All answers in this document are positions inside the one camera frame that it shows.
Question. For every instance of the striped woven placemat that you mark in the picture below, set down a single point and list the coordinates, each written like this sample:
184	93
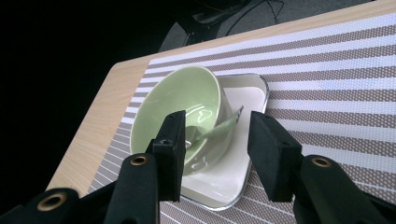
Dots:
327	93

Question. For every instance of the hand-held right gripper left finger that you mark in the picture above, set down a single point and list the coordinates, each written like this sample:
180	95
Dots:
169	155

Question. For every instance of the dark floor equipment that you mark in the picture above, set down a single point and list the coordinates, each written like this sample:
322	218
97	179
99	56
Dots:
205	18

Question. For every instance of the white square plate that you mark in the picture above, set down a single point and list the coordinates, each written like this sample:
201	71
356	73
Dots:
230	168

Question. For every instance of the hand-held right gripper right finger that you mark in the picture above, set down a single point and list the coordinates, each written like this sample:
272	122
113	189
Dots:
271	155

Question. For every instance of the green ceramic bowl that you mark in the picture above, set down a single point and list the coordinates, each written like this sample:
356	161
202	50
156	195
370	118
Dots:
180	96

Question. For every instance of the metal spoon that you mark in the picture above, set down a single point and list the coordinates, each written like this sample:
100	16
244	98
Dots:
218	129

